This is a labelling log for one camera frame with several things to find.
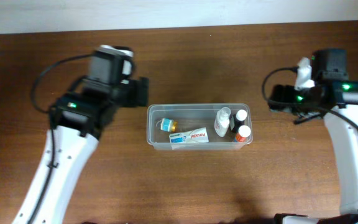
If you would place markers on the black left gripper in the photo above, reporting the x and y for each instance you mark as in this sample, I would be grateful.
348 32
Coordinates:
140 91

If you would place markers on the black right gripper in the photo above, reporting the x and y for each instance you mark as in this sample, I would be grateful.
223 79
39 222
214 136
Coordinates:
279 97

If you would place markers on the dark bottle white cap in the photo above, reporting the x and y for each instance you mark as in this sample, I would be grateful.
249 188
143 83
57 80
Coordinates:
237 120

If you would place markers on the orange bottle white cap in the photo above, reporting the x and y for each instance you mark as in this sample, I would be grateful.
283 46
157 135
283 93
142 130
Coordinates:
243 134

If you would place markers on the gold-lid balm jar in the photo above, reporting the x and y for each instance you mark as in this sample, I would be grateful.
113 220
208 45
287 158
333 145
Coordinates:
168 125

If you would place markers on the white calamine lotion bottle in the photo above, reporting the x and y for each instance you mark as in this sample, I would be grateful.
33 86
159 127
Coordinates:
222 121

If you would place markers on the white Panadol box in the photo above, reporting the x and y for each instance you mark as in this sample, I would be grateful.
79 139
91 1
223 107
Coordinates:
195 136

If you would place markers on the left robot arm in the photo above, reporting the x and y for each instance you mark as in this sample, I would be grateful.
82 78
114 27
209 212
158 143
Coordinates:
76 122

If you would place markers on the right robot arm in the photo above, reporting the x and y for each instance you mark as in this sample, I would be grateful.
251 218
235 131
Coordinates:
336 103

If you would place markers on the clear plastic container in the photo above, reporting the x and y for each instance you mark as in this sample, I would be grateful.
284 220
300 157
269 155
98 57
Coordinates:
195 127

